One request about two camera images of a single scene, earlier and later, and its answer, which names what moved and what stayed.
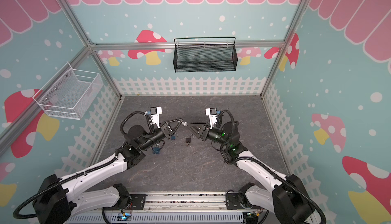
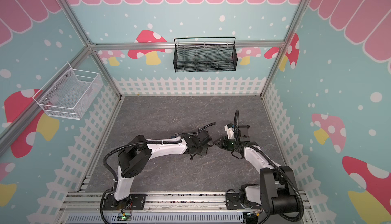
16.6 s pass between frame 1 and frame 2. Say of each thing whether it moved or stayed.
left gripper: moved
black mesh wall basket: stayed
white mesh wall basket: stayed
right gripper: moved
